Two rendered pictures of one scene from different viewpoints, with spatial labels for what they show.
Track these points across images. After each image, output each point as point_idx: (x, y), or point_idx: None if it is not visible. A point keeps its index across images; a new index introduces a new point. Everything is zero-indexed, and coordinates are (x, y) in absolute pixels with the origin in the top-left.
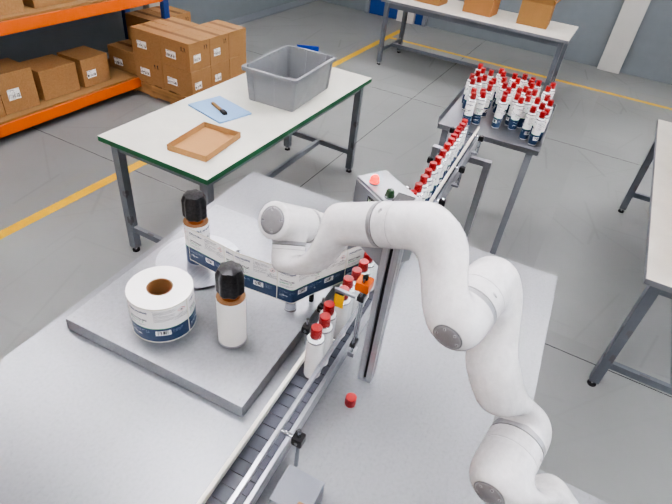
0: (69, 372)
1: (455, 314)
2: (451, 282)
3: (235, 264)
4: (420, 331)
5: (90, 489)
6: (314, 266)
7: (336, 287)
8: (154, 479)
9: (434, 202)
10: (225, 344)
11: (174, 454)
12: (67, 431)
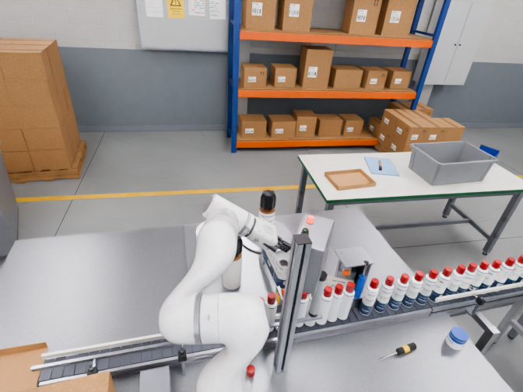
0: (163, 249)
1: (164, 304)
2: (182, 282)
3: (237, 236)
4: (352, 376)
5: (111, 301)
6: None
7: (279, 286)
8: (131, 319)
9: (225, 225)
10: (222, 282)
11: (150, 316)
12: (134, 271)
